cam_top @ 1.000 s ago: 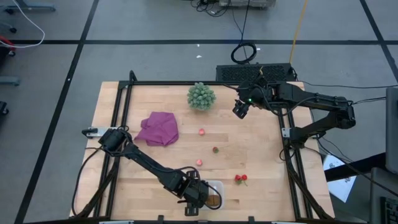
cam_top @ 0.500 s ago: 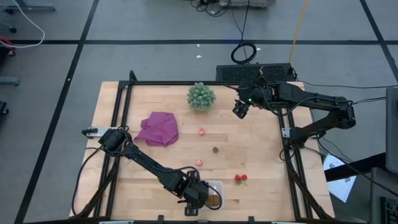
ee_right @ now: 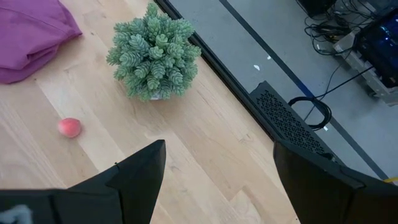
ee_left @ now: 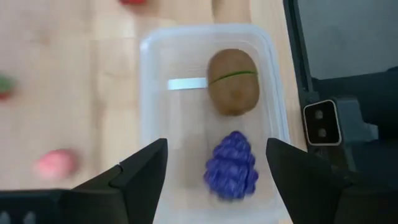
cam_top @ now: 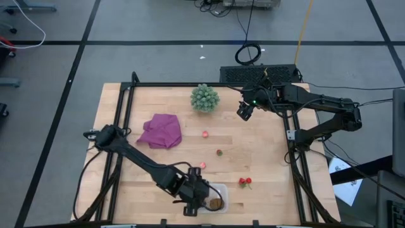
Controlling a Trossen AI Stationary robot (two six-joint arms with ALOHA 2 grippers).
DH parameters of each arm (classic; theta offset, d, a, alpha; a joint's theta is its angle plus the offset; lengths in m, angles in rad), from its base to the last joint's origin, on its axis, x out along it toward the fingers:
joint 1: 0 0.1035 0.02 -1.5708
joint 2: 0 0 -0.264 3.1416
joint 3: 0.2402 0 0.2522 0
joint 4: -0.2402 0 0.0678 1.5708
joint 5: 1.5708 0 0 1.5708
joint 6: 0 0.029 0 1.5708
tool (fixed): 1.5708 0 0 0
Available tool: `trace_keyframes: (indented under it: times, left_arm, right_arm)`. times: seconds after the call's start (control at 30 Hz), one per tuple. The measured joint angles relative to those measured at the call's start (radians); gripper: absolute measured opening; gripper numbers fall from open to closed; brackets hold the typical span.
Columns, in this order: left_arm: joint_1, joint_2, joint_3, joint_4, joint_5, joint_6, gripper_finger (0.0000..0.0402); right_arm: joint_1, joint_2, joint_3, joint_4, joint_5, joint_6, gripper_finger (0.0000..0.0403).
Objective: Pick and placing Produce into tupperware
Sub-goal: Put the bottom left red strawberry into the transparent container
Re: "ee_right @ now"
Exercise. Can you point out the black equipment box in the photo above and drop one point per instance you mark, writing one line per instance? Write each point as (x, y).
(315, 6)

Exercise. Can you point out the dark computer with blue light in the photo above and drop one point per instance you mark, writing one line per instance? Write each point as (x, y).
(379, 46)

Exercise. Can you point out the black perforated metal box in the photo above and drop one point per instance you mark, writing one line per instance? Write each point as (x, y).
(289, 121)

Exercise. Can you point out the green artificial succulent plant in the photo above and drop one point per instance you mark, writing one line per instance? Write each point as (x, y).
(154, 53)

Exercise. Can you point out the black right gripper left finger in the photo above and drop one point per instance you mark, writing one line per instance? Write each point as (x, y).
(93, 205)

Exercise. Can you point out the purple folded cloth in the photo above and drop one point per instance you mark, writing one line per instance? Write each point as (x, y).
(28, 37)

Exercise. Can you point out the pink toy peach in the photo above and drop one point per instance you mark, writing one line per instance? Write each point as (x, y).
(69, 127)

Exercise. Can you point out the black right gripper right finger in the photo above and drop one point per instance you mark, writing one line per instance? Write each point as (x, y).
(326, 199)

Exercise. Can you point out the black aluminium table frame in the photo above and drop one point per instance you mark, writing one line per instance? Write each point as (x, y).
(217, 71)

